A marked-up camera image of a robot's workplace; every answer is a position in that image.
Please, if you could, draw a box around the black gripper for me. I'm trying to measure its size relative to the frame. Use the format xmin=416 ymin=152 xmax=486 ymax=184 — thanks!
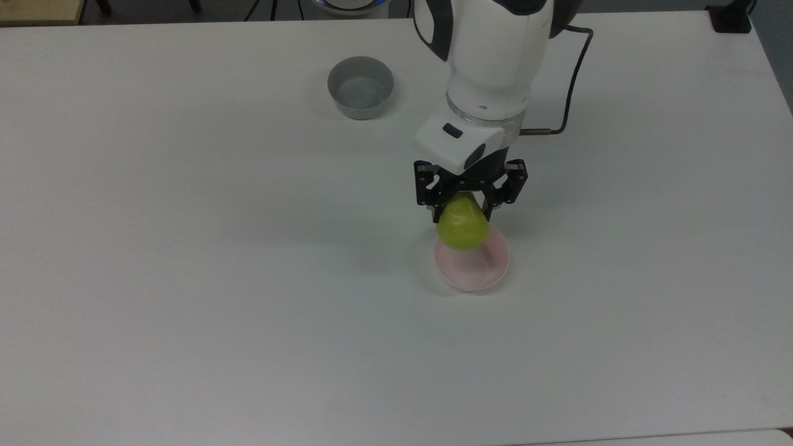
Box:
xmin=413 ymin=146 xmax=530 ymax=225

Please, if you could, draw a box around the green pear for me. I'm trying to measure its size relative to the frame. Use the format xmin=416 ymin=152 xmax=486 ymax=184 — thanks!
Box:
xmin=436 ymin=192 xmax=490 ymax=251

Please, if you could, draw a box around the pink bowl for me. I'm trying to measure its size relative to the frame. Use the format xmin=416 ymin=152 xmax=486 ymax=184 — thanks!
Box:
xmin=433 ymin=224 xmax=510 ymax=293

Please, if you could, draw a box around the grey bowl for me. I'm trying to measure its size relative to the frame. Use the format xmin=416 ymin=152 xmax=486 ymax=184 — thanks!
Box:
xmin=327 ymin=56 xmax=395 ymax=121

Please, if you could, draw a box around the white blue round object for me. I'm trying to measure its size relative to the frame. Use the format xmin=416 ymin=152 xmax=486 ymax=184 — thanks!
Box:
xmin=310 ymin=0 xmax=392 ymax=17

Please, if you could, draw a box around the black tripod stand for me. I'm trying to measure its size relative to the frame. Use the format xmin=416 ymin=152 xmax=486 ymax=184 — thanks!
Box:
xmin=243 ymin=0 xmax=304 ymax=22

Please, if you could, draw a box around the wooden board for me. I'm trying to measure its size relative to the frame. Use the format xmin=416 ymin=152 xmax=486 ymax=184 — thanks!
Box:
xmin=0 ymin=0 xmax=85 ymax=27

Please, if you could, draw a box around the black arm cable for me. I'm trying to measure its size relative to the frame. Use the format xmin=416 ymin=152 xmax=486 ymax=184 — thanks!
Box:
xmin=519 ymin=24 xmax=594 ymax=137

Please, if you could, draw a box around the black clamp mount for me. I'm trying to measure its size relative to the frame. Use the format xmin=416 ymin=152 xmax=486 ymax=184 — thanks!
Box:
xmin=706 ymin=0 xmax=754 ymax=34

